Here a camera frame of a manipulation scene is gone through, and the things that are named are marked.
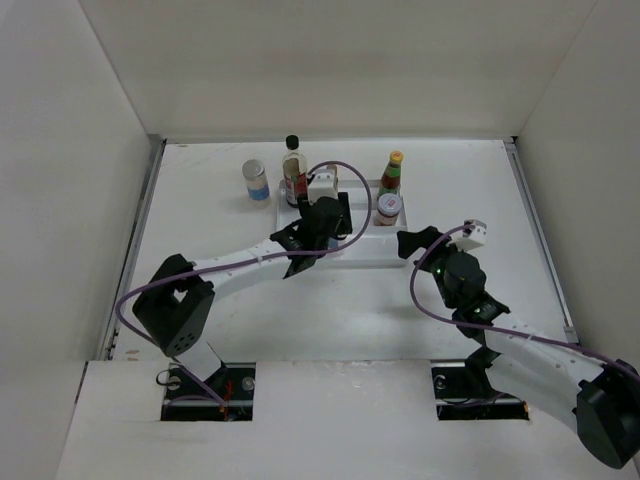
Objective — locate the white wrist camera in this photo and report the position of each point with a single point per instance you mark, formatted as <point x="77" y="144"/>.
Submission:
<point x="473" y="235"/>
<point x="323" y="184"/>

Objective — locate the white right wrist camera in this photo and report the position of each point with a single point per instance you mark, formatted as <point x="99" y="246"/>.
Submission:
<point x="473" y="235"/>

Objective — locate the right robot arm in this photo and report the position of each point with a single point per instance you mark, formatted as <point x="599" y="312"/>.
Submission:
<point x="596" y="397"/>

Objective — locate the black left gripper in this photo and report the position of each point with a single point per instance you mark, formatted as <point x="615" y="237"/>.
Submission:
<point x="343" y="227"/>

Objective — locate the white lid sauce jar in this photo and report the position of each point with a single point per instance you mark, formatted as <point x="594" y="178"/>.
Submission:
<point x="389" y="207"/>

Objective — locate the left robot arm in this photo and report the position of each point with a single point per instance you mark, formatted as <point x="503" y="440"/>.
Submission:
<point x="175" y="308"/>

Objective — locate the yellow cap chili sauce bottle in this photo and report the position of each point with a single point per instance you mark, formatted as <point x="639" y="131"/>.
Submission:
<point x="391" y="178"/>

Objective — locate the silver lid spice jar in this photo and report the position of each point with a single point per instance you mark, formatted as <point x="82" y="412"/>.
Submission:
<point x="254" y="173"/>

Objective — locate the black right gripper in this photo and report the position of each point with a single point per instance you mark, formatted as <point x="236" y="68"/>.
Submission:
<point x="410" y="241"/>

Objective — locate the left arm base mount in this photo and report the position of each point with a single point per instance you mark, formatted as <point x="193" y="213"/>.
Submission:
<point x="229" y="396"/>

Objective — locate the white divided organizer tray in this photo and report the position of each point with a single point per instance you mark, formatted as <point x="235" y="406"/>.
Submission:
<point x="378" y="246"/>

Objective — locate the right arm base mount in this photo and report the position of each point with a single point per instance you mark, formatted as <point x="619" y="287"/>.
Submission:
<point x="463" y="393"/>

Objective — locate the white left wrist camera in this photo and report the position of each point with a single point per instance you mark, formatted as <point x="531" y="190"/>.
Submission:
<point x="323" y="184"/>

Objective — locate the black cap soy sauce bottle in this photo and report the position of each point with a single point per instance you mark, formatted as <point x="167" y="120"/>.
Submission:
<point x="294" y="167"/>

